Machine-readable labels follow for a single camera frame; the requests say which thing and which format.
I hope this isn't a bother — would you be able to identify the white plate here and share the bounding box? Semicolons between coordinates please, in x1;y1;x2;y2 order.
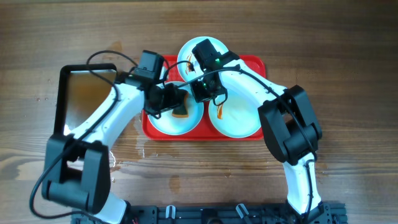
147;81;203;136
208;90;261;138
177;36;228;82

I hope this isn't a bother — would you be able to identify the orange green sponge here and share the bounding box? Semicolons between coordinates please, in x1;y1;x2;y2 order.
172;93;189;118

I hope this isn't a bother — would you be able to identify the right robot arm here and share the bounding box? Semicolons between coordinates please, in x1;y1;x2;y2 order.
189;58;322;223

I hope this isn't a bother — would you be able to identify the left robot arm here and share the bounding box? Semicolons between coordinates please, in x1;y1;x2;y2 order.
32;83;189;223

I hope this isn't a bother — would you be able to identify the red plastic tray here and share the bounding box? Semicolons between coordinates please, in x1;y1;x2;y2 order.
142;55;266;141

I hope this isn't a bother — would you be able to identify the black water tray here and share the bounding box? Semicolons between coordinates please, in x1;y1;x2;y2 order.
53;65;112;135

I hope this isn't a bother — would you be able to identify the white plate top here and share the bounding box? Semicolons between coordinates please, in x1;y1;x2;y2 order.
177;36;228;82

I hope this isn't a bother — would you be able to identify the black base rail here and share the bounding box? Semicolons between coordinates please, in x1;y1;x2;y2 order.
70;203;346;224

